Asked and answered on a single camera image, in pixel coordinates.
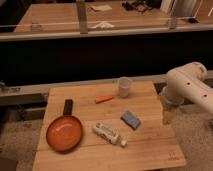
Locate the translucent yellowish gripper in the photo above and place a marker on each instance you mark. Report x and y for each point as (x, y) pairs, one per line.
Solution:
(168, 115)

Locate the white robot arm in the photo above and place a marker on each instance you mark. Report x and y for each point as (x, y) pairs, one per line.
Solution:
(185, 82)

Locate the orange ceramic bowl pan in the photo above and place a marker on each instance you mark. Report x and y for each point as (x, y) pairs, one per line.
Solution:
(65, 132)

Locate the blue sponge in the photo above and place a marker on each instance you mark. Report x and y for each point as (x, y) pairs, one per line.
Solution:
(131, 120)

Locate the translucent plastic cup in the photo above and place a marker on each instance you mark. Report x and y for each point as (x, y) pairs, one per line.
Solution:
(124, 85)

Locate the orange carrot piece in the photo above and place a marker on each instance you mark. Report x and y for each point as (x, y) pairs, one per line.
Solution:
(100, 99)

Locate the wooden cutting board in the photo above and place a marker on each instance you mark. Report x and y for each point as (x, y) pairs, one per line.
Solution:
(151, 146)

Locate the white crumpled cloth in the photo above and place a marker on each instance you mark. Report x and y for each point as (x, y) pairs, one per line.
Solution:
(103, 25)

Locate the black items on table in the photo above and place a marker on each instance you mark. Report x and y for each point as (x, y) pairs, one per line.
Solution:
(141, 5)

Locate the white paper on table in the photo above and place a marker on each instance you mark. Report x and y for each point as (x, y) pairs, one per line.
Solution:
(101, 8)

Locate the metal vertical post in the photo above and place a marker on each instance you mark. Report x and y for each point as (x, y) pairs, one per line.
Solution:
(81, 12)

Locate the metal rail beam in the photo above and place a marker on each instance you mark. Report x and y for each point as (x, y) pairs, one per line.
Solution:
(14, 95)

